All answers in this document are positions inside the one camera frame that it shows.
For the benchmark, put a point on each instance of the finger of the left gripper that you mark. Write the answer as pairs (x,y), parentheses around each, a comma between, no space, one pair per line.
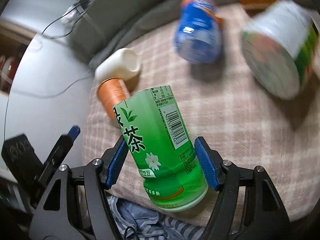
(54,160)

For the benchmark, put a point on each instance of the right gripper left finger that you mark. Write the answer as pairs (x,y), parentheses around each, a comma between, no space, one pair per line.
(58,215)

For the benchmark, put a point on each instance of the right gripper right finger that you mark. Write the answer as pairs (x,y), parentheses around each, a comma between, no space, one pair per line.
(264,215)

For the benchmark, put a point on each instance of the green tea bottle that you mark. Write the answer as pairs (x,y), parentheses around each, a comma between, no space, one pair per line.
(154,130)

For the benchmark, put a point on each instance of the orange paper cup near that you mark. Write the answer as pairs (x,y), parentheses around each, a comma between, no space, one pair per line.
(111,92)

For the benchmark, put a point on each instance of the white plastic cup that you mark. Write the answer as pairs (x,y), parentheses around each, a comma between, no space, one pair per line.
(122,64)

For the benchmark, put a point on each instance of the pink plaid blanket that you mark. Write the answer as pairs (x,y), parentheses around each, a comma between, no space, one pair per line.
(237,117)

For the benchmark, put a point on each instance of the white power strip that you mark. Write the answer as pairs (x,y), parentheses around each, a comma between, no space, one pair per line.
(72,14)

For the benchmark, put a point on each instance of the grey rolled blanket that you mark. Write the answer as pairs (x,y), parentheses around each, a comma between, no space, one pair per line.
(108,25)

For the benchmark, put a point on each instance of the blue Arctic Ocean can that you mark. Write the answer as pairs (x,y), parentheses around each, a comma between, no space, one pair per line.
(198,38)

